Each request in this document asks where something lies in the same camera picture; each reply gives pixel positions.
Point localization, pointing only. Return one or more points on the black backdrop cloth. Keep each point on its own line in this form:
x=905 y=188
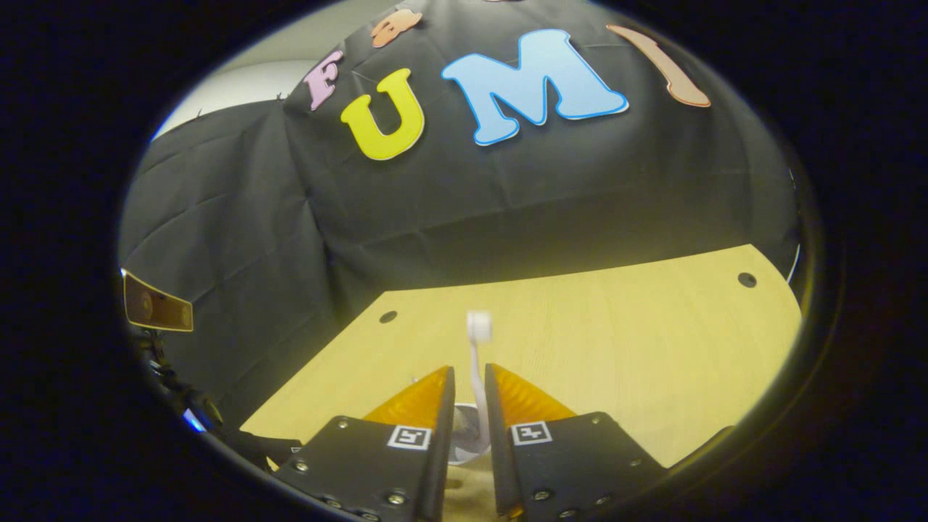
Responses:
x=471 y=203

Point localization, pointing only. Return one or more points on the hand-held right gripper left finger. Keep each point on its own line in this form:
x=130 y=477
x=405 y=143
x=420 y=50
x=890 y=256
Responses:
x=444 y=435

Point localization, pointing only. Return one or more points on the pale pink toothbrush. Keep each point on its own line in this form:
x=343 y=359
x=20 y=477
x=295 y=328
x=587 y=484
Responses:
x=478 y=326

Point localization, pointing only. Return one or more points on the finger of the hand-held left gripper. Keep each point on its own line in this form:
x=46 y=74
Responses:
x=272 y=448

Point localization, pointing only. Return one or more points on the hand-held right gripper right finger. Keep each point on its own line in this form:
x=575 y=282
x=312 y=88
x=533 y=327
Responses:
x=496 y=435

